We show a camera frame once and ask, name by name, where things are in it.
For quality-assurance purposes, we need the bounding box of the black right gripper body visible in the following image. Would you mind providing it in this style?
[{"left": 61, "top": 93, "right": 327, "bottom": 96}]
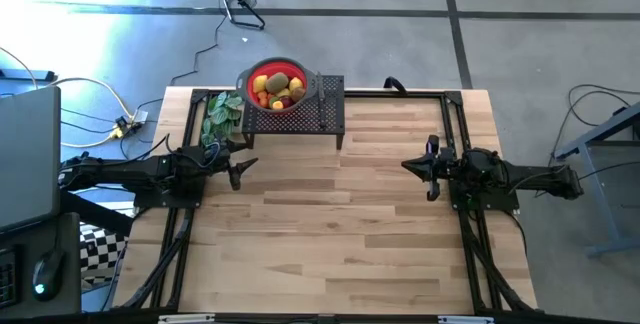
[{"left": 439, "top": 147, "right": 465, "bottom": 186}]

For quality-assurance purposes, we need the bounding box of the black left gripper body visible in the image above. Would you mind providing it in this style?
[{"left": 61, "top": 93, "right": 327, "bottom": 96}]
[{"left": 199, "top": 143, "right": 231, "bottom": 179}]

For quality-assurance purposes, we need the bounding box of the red collapsible colander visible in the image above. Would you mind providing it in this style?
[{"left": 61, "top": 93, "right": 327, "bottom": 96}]
[{"left": 235, "top": 56, "right": 321, "bottom": 116}]

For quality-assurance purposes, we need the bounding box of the brown whole toy kiwi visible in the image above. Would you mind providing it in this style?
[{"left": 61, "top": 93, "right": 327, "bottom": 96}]
[{"left": 264, "top": 71, "right": 291, "bottom": 95}]

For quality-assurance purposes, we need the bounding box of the black-handled kitchen knife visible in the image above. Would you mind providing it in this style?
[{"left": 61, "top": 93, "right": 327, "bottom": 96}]
[{"left": 316, "top": 71, "right": 330, "bottom": 130}]

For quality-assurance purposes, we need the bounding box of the green potted plant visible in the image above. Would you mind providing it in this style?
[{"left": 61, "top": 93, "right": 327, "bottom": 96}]
[{"left": 200, "top": 90, "right": 246, "bottom": 148}]

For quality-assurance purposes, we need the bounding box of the black perforated metal shelf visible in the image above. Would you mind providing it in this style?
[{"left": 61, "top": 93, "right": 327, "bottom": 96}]
[{"left": 241, "top": 74, "right": 346, "bottom": 151}]

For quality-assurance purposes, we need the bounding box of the black diagonal beam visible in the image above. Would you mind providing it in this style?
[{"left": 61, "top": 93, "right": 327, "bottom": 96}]
[{"left": 59, "top": 191, "right": 135, "bottom": 238}]

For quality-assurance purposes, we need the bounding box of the black-white checkerboard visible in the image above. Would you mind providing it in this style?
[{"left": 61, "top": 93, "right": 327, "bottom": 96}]
[{"left": 78, "top": 221, "right": 130, "bottom": 285}]

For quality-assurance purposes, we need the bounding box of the black desk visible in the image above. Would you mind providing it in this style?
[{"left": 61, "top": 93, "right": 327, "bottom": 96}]
[{"left": 0, "top": 211, "right": 84, "bottom": 318}]

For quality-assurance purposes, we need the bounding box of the black computer mouse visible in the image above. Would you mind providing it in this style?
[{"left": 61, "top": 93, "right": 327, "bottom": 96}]
[{"left": 32, "top": 248, "right": 65, "bottom": 302}]

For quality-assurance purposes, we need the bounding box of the dark flat floor bar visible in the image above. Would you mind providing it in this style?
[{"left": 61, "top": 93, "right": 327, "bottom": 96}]
[{"left": 0, "top": 68, "right": 57, "bottom": 83}]

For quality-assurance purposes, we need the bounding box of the black keyboard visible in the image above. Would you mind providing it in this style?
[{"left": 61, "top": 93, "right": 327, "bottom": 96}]
[{"left": 0, "top": 246, "right": 21, "bottom": 310}]

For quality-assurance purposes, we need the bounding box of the black aluminium table frame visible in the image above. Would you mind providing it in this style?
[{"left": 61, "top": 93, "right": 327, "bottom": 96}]
[{"left": 112, "top": 87, "right": 540, "bottom": 315}]

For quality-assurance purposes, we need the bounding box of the black curved hose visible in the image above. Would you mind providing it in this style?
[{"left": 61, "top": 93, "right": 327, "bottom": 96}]
[{"left": 383, "top": 76, "right": 407, "bottom": 96}]

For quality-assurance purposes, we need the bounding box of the black fan cable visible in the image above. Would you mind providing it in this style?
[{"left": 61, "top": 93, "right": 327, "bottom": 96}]
[{"left": 169, "top": 0, "right": 225, "bottom": 87}]

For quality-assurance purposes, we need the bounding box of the silver bracket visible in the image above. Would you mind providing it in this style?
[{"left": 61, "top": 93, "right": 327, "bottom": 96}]
[
  {"left": 438, "top": 315, "right": 495, "bottom": 324},
  {"left": 158, "top": 313, "right": 216, "bottom": 324}
]

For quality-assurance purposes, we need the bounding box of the cream floor cable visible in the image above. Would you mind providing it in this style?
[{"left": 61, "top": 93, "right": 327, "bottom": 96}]
[
  {"left": 47, "top": 76, "right": 137, "bottom": 149},
  {"left": 0, "top": 46, "right": 40, "bottom": 90}
]

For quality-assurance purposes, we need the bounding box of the grey-blue table frame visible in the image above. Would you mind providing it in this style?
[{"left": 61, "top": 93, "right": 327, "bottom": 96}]
[{"left": 551, "top": 101, "right": 640, "bottom": 260}]

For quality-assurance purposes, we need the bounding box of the black floor cable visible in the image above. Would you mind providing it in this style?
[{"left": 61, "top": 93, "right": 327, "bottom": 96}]
[{"left": 534, "top": 83, "right": 640, "bottom": 198}]

